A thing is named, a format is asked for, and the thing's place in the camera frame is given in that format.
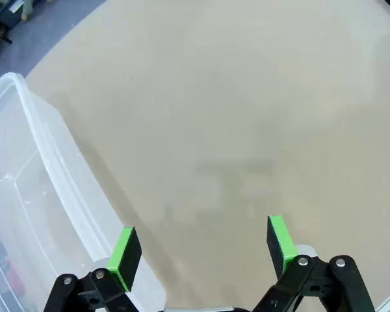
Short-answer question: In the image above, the black-green left gripper left finger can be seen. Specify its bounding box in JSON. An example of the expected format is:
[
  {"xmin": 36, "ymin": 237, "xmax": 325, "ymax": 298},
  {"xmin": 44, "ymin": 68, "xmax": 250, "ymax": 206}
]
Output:
[{"xmin": 44, "ymin": 226, "xmax": 142, "ymax": 312}]

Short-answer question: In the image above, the black-green left gripper right finger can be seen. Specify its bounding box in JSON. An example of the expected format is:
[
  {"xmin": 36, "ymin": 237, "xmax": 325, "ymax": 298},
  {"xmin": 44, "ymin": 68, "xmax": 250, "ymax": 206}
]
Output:
[{"xmin": 252, "ymin": 214, "xmax": 376, "ymax": 312}]

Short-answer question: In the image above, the clear plastic box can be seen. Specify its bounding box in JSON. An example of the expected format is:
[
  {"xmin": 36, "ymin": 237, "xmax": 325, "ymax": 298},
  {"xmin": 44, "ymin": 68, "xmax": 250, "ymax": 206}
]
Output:
[{"xmin": 0, "ymin": 71, "xmax": 167, "ymax": 312}]

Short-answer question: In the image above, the grey storage bin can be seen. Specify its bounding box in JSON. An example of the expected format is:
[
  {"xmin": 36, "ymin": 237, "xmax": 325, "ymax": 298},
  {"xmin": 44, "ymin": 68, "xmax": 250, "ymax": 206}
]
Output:
[{"xmin": 0, "ymin": 0, "xmax": 25, "ymax": 30}]

